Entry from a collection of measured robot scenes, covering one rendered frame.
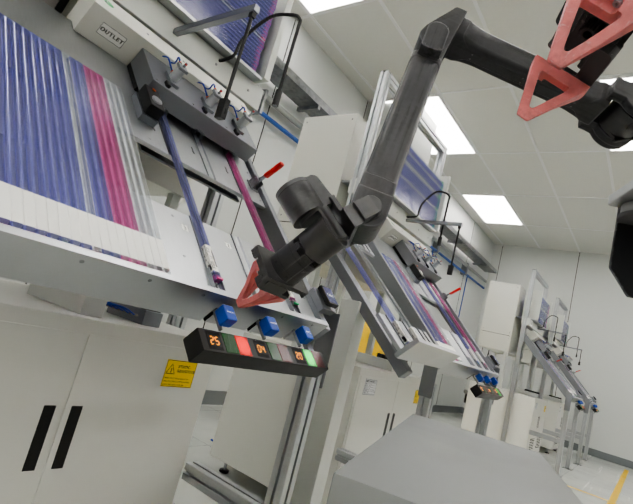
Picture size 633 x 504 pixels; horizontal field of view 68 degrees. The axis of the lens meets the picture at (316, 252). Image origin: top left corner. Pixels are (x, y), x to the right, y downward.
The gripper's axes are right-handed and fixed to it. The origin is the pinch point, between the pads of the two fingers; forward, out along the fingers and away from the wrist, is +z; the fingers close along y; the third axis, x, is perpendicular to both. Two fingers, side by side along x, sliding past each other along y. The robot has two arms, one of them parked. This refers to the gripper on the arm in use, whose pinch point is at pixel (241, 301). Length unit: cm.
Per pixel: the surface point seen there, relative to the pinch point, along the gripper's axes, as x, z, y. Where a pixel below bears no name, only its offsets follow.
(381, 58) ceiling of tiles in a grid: -277, -51, -225
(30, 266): -1.3, 6.7, 29.3
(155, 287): -1.7, 4.4, 13.1
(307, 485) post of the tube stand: 18, 37, -57
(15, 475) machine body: 5, 53, 6
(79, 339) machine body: -13.7, 35.7, 3.8
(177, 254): -10.4, 4.3, 7.0
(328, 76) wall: -297, -8, -218
